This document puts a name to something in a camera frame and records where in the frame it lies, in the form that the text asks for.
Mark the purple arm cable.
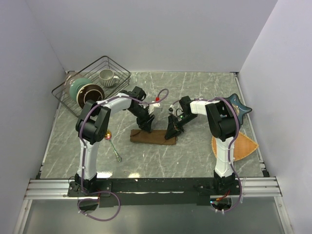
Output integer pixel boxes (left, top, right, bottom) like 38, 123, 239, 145
77, 88, 169, 222
170, 97, 245, 215

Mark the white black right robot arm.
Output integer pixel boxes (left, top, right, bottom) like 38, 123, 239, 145
165, 96, 241, 195

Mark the brown ceramic bowl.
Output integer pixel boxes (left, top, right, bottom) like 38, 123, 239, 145
76, 83, 105, 108

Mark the clear glass jar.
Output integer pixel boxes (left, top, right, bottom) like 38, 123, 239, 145
64, 72, 79, 92

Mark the black wire dish rack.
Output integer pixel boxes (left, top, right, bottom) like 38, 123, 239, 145
52, 56, 131, 117

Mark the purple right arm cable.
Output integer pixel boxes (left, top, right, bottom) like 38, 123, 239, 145
170, 97, 245, 215

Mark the aluminium frame rail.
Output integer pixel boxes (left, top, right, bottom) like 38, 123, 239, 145
24, 177, 282, 200

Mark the brown cloth napkin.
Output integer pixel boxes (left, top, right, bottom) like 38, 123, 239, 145
130, 129, 176, 145

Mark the green ceramic bowl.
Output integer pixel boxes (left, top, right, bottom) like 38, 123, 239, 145
69, 78, 92, 101

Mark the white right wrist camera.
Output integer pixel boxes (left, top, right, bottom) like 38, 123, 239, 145
169, 104, 183, 117

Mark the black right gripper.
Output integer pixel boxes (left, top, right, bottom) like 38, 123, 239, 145
165, 113, 198, 140

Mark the orange woven placemat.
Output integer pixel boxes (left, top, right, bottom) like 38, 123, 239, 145
211, 133, 259, 162

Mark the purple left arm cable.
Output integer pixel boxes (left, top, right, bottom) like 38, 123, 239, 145
77, 88, 169, 222

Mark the iridescent spoon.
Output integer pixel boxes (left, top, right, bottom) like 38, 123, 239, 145
104, 130, 122, 162

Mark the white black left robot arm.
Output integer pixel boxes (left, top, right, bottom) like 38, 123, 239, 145
75, 86, 155, 196

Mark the blue star-shaped dish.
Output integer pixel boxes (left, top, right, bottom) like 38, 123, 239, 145
225, 93, 252, 119

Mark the striped ceramic mug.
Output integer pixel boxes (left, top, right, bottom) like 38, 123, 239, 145
98, 69, 120, 88

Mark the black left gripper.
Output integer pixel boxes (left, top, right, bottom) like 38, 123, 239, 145
128, 105, 156, 134

